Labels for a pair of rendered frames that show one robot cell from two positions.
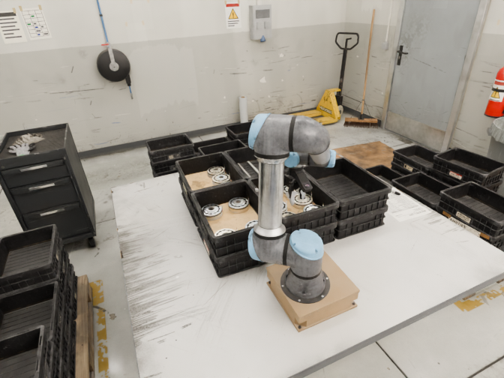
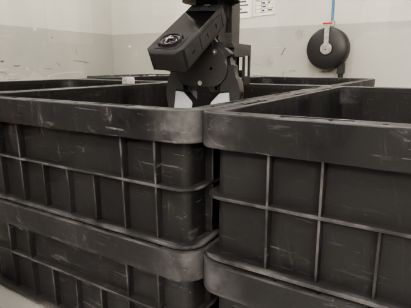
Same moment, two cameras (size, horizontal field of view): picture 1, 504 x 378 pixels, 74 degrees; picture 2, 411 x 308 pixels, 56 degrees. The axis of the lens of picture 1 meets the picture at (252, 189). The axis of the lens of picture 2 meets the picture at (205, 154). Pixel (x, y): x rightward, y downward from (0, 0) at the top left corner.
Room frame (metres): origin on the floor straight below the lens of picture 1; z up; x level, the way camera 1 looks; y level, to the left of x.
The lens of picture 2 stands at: (1.09, -0.61, 0.96)
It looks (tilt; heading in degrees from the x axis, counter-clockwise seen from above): 13 degrees down; 52
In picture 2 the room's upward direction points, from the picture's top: straight up
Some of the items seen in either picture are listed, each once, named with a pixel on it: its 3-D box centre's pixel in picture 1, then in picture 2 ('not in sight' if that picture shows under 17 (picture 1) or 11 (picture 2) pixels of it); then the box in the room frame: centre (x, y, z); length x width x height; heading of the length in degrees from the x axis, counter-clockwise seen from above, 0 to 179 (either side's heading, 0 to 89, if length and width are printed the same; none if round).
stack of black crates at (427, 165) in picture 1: (418, 172); not in sight; (2.59, -1.49, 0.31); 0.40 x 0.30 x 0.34; 23
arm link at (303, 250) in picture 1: (304, 251); not in sight; (0.91, -0.18, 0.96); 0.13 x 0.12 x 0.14; 71
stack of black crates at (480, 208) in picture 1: (473, 229); not in sight; (1.70, -1.43, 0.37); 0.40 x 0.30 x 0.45; 22
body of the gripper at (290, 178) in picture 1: (295, 175); (213, 42); (1.42, -0.21, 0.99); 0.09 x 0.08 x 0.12; 25
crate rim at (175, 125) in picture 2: (290, 192); (180, 98); (1.38, -0.19, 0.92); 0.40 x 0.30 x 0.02; 21
